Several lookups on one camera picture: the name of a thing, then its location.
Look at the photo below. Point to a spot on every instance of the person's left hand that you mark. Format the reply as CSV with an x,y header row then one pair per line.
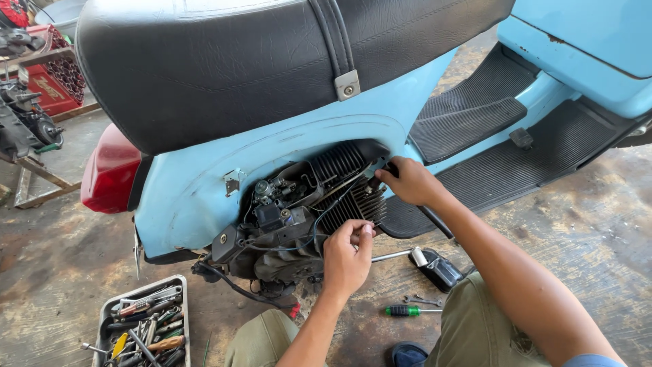
x,y
346,262

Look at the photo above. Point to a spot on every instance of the person's right hand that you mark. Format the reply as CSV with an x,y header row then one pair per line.
x,y
415,181

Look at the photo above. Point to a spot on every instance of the black spark plug cap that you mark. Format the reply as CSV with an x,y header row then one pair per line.
x,y
379,178

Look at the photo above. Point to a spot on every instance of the black scooter engine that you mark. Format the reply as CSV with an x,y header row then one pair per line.
x,y
285,224

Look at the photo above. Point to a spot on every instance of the small black ribbed floor mat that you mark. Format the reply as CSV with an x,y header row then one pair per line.
x,y
468,114

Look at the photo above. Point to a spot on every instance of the small steel wrench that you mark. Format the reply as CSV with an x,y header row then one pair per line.
x,y
423,300

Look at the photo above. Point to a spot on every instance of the black kick starter pedal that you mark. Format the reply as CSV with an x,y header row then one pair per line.
x,y
440,270

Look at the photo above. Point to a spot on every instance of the large black ribbed floor mat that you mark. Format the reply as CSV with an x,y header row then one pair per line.
x,y
519,163

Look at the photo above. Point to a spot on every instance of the person's blue shoe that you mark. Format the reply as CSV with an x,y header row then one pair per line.
x,y
409,354

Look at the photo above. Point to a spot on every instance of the black brake pedal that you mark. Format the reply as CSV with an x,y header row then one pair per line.
x,y
521,138

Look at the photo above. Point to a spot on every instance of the person's left leg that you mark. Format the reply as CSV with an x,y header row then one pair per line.
x,y
260,339

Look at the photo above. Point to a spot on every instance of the person's leg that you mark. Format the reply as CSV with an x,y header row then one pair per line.
x,y
479,326
260,339

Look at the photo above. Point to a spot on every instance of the person's right leg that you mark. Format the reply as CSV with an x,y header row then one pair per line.
x,y
479,326

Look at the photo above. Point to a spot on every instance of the light blue scooter body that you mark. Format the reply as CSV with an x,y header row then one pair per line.
x,y
203,183

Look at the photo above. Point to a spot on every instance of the heap of hand tools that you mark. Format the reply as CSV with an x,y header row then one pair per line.
x,y
147,326

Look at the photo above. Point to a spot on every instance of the black leather scooter seat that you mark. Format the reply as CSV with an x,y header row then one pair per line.
x,y
229,66

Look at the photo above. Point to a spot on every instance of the grey metal tool tray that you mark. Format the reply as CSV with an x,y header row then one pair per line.
x,y
104,316

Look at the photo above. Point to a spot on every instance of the red tail light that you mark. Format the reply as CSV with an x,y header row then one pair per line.
x,y
109,171

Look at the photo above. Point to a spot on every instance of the red plastic crate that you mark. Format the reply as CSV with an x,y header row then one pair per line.
x,y
56,81

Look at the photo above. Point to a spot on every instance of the dismounted grey engine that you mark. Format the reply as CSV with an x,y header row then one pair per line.
x,y
25,120

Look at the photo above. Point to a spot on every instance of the white plastic basin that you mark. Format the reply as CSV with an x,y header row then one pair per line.
x,y
61,15

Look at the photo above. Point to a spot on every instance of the red round machine part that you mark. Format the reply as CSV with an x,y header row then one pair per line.
x,y
13,11

